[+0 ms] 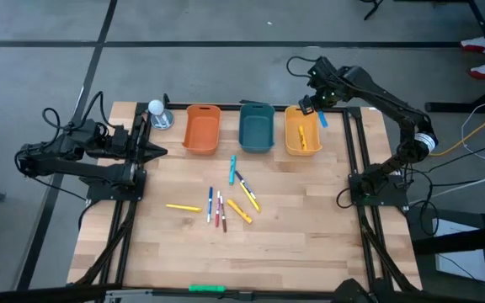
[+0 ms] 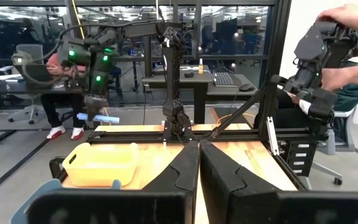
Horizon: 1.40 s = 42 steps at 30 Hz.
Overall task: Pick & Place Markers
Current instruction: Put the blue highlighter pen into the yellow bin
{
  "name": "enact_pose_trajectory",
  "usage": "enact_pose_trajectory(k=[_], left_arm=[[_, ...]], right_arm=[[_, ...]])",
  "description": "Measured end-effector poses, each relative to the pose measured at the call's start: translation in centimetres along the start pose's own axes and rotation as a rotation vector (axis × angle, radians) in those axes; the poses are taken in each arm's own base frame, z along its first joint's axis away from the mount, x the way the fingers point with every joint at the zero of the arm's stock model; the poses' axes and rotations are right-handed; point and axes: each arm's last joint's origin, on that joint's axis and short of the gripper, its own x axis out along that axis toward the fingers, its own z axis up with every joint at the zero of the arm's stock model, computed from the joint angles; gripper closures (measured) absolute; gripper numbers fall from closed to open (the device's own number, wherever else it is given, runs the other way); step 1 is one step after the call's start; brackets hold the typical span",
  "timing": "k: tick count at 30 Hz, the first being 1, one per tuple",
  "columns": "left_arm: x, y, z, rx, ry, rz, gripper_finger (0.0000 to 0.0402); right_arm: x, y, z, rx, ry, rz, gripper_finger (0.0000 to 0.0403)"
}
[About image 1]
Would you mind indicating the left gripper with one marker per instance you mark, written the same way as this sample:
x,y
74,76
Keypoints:
x,y
120,141

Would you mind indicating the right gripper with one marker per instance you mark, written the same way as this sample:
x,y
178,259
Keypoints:
x,y
314,104

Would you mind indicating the white marker blue cap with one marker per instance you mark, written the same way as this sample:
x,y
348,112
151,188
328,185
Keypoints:
x,y
209,206

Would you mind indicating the teal highlighter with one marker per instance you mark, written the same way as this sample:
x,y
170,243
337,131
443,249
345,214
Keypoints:
x,y
232,170

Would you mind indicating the dark blue marker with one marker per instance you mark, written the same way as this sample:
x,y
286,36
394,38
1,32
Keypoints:
x,y
242,181

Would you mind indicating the thin yellow marker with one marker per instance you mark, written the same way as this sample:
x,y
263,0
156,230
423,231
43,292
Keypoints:
x,y
253,202

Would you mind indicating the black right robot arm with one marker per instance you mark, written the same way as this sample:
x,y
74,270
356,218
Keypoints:
x,y
394,105

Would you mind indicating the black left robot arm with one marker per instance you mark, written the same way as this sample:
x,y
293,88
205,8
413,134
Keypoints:
x,y
78,170

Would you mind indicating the yellow plastic bin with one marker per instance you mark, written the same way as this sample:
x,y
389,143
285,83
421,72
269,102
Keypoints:
x,y
295,139

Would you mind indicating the white bulb chrome lamp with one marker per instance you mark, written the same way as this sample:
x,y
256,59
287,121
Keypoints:
x,y
156,107

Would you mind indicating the orange plastic bin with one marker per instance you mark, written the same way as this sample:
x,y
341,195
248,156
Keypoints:
x,y
200,134

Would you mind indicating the teal plastic bin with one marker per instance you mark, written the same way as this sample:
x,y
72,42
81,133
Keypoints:
x,y
257,130

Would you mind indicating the pink marker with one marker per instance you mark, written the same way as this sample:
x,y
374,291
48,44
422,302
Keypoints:
x,y
217,210

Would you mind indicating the brown marker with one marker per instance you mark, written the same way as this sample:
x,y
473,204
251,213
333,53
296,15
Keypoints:
x,y
223,216

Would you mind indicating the thick yellow highlighter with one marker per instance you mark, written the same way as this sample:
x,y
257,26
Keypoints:
x,y
239,211

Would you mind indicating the green marker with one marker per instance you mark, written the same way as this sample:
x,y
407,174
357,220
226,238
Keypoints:
x,y
206,288

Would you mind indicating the black side stand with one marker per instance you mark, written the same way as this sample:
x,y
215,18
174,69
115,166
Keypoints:
x,y
457,240

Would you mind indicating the black aluminium table frame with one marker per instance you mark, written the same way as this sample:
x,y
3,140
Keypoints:
x,y
346,143

